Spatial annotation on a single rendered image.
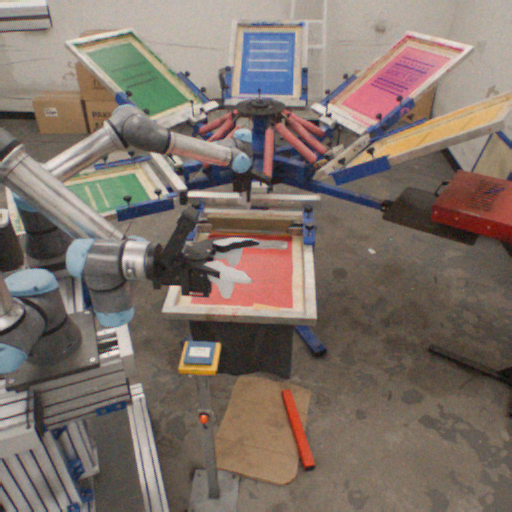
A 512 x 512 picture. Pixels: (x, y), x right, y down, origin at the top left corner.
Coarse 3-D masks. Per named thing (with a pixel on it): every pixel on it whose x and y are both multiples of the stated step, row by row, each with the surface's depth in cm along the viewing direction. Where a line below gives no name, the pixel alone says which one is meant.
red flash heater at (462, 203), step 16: (464, 176) 240; (480, 176) 239; (448, 192) 225; (464, 192) 225; (480, 192) 225; (496, 192) 225; (432, 208) 217; (448, 208) 213; (464, 208) 213; (480, 208) 213; (496, 208) 213; (448, 224) 217; (464, 224) 213; (480, 224) 208; (496, 224) 204
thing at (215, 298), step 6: (210, 234) 223; (216, 234) 223; (222, 234) 223; (228, 234) 223; (234, 234) 223; (240, 234) 223; (246, 234) 223; (246, 252) 210; (198, 294) 187; (210, 294) 186; (216, 294) 186; (234, 294) 186; (240, 294) 186; (192, 300) 183; (198, 300) 183; (204, 300) 183; (210, 300) 183; (216, 300) 183; (222, 300) 183; (228, 300) 183; (234, 300) 183; (240, 300) 183
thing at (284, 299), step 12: (288, 240) 218; (252, 252) 210; (264, 252) 210; (276, 252) 210; (288, 252) 210; (288, 264) 203; (288, 276) 196; (288, 288) 190; (252, 300) 183; (264, 300) 183; (276, 300) 183; (288, 300) 183
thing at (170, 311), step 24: (264, 216) 232; (192, 240) 212; (312, 264) 197; (312, 288) 184; (168, 312) 173; (192, 312) 173; (216, 312) 173; (240, 312) 173; (264, 312) 173; (288, 312) 173; (312, 312) 173
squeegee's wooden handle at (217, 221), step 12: (216, 216) 216; (228, 216) 216; (240, 216) 216; (252, 216) 216; (288, 216) 216; (216, 228) 219; (228, 228) 219; (240, 228) 218; (252, 228) 218; (264, 228) 217; (276, 228) 217; (288, 228) 217
